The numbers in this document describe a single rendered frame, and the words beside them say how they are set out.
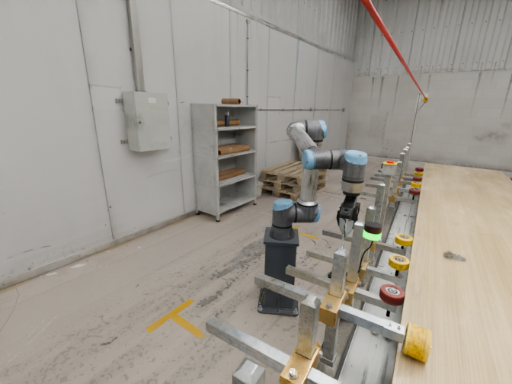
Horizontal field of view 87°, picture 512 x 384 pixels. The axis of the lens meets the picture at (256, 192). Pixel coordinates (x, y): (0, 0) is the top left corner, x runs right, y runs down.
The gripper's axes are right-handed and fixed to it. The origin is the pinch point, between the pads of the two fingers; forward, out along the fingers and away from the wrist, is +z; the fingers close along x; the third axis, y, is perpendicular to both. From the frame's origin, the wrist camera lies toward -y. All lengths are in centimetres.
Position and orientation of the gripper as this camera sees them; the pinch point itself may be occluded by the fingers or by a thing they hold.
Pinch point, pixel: (344, 235)
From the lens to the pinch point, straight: 129.6
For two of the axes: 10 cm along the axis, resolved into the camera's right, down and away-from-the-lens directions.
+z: -0.2, 9.5, 3.0
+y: 5.3, -2.5, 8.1
